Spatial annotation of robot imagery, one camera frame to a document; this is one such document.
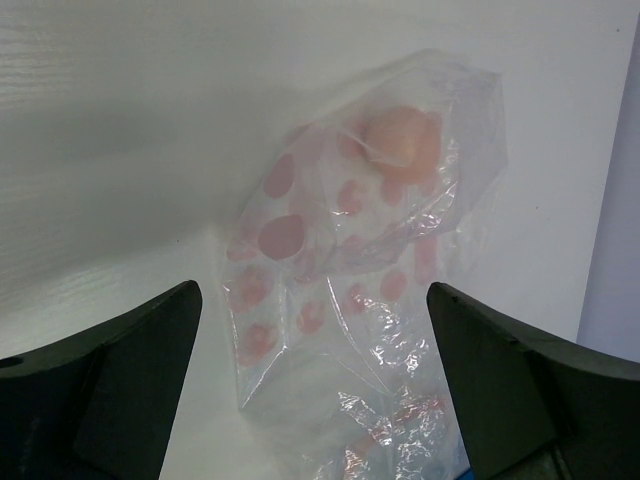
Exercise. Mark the small peach toy ball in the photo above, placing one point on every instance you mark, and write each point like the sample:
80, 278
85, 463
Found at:
404, 144

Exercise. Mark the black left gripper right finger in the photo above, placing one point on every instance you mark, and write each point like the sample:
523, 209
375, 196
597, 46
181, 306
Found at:
529, 404

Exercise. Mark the clear zip top bag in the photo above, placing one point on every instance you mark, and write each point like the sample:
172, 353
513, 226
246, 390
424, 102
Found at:
338, 373

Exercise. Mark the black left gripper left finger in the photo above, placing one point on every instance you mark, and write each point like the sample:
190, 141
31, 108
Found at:
100, 404

